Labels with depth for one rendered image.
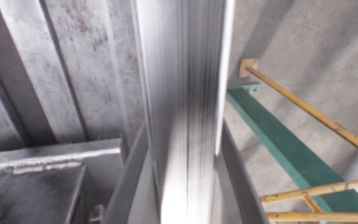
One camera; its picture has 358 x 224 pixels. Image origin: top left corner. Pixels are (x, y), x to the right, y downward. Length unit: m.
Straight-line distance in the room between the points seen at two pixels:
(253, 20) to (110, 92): 0.93
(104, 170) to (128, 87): 0.10
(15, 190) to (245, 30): 1.03
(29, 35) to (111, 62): 0.08
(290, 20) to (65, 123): 1.12
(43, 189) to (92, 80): 0.12
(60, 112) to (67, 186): 0.09
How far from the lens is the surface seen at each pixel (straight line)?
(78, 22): 0.24
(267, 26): 1.15
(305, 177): 0.70
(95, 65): 0.25
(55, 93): 0.26
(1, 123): 0.31
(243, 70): 1.14
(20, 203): 0.25
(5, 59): 0.28
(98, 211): 0.24
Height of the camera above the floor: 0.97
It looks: 58 degrees down
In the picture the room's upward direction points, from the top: 162 degrees clockwise
